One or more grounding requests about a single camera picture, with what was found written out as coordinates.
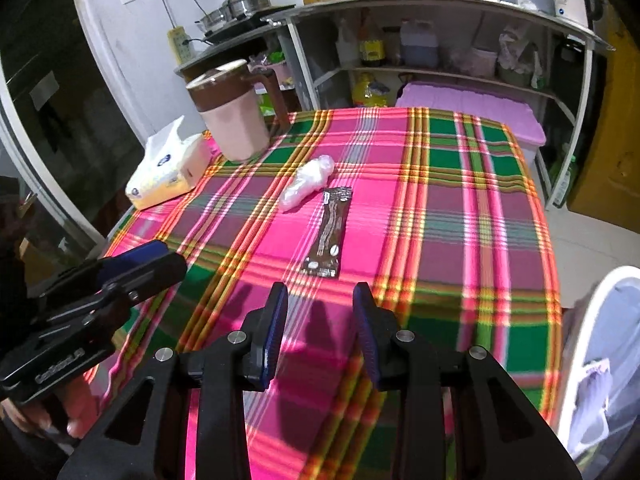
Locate green plastic bottle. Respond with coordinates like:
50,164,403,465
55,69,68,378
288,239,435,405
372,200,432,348
547,145,581,206

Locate person's left hand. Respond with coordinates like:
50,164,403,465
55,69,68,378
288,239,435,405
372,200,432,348
0,375,98,443

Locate pink jug with brown lid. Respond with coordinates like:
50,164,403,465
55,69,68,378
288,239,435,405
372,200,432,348
186,59,292,163

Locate purple liquid plastic jug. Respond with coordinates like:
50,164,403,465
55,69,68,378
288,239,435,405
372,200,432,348
399,20,441,68

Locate pink plastic basin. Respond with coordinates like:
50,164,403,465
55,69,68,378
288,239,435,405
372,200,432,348
467,46,498,78

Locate pink green plaid tablecloth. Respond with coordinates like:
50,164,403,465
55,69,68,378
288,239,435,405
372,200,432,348
87,106,563,480

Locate small steel pot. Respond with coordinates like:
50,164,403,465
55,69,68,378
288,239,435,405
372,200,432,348
195,7,236,33

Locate dark bottle with yellow label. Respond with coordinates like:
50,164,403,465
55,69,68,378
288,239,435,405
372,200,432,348
357,15,387,67

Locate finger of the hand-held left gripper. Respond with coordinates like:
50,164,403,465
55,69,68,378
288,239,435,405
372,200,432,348
55,240,168,288
100,252,188,307

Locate crumpled plastic bags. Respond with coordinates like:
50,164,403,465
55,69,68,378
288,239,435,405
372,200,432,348
497,25,543,88

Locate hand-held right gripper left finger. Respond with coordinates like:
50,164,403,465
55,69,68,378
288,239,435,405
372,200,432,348
56,281,290,480

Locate translucent grey bin liner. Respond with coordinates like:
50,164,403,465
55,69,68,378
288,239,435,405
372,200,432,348
570,280,640,461

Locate pink lidded storage box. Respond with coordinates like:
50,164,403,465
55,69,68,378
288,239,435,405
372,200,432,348
395,80,547,171

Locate crumpled clear plastic bag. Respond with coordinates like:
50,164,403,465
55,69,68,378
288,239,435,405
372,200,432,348
278,155,335,213

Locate white framed glass door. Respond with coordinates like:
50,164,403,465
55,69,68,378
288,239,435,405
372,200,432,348
0,0,146,261

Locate brown sachet packet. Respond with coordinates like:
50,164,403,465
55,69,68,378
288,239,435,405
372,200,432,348
301,186,354,279

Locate white yellow tissue pack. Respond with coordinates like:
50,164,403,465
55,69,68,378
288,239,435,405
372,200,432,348
125,116,211,211

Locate yellow wooden door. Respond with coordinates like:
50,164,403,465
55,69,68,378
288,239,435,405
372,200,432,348
567,0,640,221

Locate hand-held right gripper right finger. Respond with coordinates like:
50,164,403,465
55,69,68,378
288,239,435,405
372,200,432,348
351,281,583,480

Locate metal shelf rack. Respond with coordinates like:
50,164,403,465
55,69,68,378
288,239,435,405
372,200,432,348
175,0,616,211

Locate yellowish power strip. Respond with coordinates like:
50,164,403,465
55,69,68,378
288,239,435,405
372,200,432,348
166,25,197,66

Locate yellow oil bottle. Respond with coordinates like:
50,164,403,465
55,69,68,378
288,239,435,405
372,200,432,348
352,71,391,108

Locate steel pot with lid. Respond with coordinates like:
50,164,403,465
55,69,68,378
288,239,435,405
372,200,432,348
222,0,272,16

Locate white round trash bin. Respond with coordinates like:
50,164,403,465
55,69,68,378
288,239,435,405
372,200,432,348
552,265,640,466

